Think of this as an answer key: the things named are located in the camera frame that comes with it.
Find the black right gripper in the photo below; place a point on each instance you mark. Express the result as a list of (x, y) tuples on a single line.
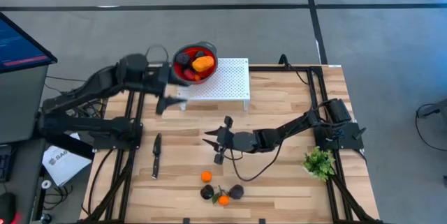
[(241, 142)]

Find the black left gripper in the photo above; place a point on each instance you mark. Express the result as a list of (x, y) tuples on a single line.
[(160, 79)]

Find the small plain orange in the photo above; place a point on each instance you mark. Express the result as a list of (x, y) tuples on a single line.
[(206, 176)]

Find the red collapsible colander grey rim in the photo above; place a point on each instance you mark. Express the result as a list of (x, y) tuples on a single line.
[(209, 74)]

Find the orange yellow mango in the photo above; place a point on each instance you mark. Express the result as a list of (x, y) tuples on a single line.
[(203, 63)]

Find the black round fruit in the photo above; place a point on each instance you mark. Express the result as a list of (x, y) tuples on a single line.
[(207, 192)]

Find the dark purple round fruit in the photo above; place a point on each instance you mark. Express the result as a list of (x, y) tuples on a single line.
[(236, 192)]

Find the tangerine with green leaves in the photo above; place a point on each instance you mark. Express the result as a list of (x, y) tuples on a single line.
[(223, 200)]

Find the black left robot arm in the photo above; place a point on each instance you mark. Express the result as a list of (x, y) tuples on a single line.
[(97, 84)]

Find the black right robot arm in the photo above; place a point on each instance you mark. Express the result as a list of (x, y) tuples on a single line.
[(297, 126)]

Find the tiny orange fruit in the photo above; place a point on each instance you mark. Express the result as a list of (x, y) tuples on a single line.
[(197, 77)]

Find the white perforated metal rack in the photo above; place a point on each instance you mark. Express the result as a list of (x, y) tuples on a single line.
[(230, 84)]

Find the black kitchen knife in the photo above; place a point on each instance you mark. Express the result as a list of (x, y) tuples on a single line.
[(156, 154)]

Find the small green artificial plant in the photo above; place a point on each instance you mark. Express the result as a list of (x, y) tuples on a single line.
[(318, 163)]

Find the white printed booklet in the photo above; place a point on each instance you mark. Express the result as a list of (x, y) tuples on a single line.
[(61, 164)]

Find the grey cabinet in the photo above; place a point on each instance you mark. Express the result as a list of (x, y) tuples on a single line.
[(21, 95)]

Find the white tape roll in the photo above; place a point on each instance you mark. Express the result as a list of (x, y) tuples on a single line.
[(46, 181)]

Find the computer monitor blue screen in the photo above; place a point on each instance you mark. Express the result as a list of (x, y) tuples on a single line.
[(17, 49)]

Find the black keyboard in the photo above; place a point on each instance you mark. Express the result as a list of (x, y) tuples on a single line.
[(5, 163)]

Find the black computer mouse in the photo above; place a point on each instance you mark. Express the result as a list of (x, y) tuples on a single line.
[(7, 208)]

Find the black metal table frame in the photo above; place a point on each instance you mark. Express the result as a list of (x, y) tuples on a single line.
[(265, 68)]

